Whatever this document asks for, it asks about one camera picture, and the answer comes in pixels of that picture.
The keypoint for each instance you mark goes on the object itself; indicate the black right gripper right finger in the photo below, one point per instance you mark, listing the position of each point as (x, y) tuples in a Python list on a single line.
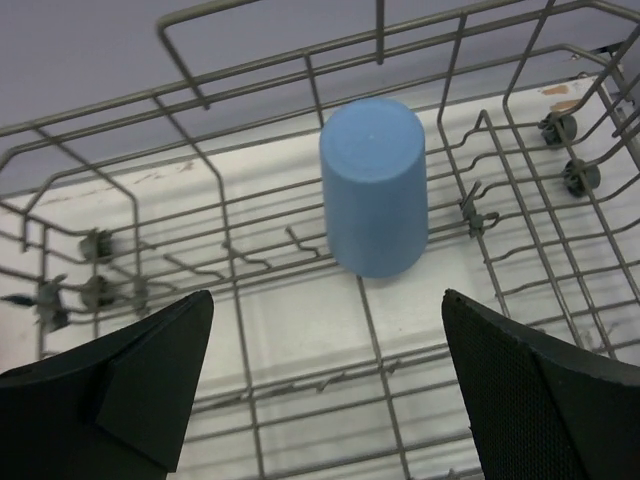
[(539, 407)]

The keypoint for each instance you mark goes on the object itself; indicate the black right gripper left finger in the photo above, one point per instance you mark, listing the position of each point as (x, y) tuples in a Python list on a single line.
[(114, 408)]

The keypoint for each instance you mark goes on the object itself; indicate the grey wire dish rack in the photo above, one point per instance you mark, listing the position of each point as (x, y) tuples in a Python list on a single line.
[(114, 210)]

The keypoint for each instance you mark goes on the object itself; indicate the blue tall tumbler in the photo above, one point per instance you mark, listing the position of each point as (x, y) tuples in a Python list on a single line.
[(373, 170)]

